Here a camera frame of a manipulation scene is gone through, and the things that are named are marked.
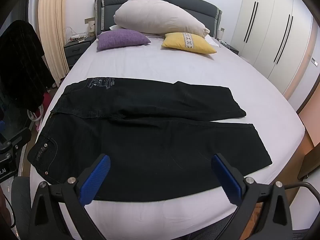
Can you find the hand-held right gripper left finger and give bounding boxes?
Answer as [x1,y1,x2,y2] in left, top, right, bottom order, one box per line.
[27,154,112,240]

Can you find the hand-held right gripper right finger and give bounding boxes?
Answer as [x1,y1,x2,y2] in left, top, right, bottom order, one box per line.
[211,153,293,240]

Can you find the black denim pants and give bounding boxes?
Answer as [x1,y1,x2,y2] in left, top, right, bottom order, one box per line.
[27,76,273,202]

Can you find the grey mesh office chair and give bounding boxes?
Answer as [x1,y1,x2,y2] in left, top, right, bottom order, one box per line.
[10,176,320,240]

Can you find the white and pink object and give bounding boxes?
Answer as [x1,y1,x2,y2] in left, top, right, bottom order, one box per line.
[27,92,50,131]

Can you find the black hanging garment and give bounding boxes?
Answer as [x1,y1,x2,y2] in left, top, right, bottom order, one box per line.
[0,20,54,113]

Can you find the orange wooden door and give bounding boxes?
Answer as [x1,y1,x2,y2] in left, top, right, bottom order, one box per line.
[296,80,320,180]

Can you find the dark grey nightstand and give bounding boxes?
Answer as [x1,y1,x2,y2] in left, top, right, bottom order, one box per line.
[63,36,97,68]
[221,41,240,55]

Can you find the beige curtain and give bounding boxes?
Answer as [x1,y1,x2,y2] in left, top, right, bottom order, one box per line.
[37,0,70,85]

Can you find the white-sheeted bed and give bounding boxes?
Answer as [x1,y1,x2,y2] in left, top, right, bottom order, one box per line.
[29,30,307,240]

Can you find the clear acrylic box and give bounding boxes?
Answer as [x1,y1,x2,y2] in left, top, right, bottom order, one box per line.
[65,27,90,43]

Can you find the purple cushion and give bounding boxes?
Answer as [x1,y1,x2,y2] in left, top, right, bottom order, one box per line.
[96,29,152,52]

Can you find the white pillow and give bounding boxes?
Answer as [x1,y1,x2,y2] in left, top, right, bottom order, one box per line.
[204,35,221,48]
[109,24,165,38]

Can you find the yellow patterned cushion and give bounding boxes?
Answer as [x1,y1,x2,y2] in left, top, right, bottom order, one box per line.
[161,32,217,55]

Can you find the white wardrobe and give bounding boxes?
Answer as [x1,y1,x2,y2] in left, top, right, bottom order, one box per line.
[230,0,320,95]

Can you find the large beige pillow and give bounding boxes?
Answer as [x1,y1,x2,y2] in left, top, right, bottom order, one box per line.
[113,0,211,38]

